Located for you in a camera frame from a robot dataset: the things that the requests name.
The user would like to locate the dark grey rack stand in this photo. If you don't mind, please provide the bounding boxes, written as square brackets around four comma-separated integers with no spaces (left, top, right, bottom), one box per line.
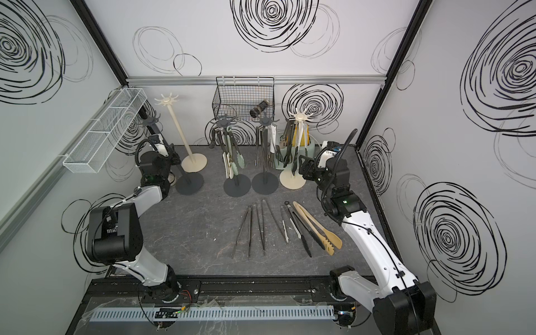
[134,117,204,195]
[216,117,251,198]
[251,116,279,195]

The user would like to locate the tall cream utensil rack stand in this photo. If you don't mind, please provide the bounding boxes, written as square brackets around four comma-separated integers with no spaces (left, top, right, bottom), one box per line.
[154,93,208,173]

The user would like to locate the black slotted spatula tongs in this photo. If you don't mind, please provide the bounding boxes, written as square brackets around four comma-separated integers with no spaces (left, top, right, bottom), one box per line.
[279,119,296,168]

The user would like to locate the black nylon tongs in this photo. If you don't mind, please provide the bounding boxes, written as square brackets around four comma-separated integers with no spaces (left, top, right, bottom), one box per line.
[284,201,327,258]

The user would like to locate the white handled slotted steel tongs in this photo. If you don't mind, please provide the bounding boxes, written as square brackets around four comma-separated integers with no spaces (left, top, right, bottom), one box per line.
[300,122,311,157]

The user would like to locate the steel wire tongs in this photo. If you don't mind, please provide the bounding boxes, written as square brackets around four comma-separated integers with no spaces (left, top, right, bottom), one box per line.
[209,125,225,151]

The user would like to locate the dark grey rack stand back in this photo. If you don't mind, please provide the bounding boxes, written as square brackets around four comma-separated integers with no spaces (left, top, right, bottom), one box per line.
[251,116,279,195]

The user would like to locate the wooden bamboo tongs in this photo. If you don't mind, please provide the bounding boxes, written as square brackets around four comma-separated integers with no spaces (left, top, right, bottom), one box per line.
[293,202,343,256]

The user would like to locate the clear handled steel tongs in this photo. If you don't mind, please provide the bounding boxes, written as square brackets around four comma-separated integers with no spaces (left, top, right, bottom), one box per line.
[269,124,277,168]

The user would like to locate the green ringed steel tongs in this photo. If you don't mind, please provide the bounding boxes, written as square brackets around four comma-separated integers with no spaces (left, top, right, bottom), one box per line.
[225,126,245,174]

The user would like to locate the dark grey rack stand front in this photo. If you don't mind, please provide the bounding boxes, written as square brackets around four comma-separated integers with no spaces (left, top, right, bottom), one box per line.
[216,117,251,198]

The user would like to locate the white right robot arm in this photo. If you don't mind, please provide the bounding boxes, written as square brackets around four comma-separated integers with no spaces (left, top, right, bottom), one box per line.
[299,155,437,334]

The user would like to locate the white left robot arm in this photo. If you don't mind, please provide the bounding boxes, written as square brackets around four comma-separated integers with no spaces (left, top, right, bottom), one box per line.
[87,151,180,303]

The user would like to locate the small steel tongs white tip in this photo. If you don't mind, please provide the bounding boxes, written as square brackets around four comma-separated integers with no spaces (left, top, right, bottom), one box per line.
[281,205,302,240]

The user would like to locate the slim black tongs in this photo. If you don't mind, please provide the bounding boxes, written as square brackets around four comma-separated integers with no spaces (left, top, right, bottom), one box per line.
[253,198,289,256]

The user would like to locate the yellow sponge toast slice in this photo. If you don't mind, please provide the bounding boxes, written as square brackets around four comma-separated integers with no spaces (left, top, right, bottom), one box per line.
[292,123,311,147]

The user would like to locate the black pepper grinder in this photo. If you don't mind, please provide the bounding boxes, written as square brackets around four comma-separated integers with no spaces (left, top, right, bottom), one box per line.
[249,99,270,119]

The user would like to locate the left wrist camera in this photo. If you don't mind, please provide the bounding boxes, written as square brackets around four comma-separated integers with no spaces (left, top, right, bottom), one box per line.
[149,133,169,157]

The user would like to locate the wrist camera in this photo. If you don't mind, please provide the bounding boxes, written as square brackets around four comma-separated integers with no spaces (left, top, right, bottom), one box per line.
[149,133,169,157]
[318,140,342,168]

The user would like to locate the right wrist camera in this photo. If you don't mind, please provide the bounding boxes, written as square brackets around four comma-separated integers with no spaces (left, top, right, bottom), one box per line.
[318,140,342,168]

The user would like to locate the white wire wall basket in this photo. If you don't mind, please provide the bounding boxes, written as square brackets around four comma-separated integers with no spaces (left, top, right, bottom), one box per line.
[63,88,147,174]

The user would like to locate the black wire wall basket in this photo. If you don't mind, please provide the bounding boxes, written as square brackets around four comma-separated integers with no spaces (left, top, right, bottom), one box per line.
[212,76,276,121]

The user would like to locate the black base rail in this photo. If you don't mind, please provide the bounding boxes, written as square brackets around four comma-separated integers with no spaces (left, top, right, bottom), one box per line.
[82,275,355,304]

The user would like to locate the grey cable duct strip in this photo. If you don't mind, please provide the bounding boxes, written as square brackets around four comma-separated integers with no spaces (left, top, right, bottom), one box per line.
[89,306,336,322]

